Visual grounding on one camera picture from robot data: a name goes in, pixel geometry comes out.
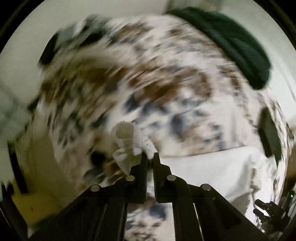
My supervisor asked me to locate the white knit sweater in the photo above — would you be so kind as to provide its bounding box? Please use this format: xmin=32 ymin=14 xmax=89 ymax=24
xmin=110 ymin=121 xmax=278 ymax=209

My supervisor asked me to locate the black folded garment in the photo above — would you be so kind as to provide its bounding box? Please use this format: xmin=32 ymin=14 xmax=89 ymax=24
xmin=258 ymin=108 xmax=281 ymax=164

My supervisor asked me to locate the floral fleece blanket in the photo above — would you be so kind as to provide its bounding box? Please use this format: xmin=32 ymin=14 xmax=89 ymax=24
xmin=37 ymin=14 xmax=292 ymax=240

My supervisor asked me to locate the dark green garment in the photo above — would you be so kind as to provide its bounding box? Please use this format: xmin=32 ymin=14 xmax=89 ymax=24
xmin=166 ymin=7 xmax=271 ymax=90

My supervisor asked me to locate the black white patterned cloth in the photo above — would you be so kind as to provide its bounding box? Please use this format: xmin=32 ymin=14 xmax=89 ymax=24
xmin=39 ymin=15 xmax=110 ymax=66

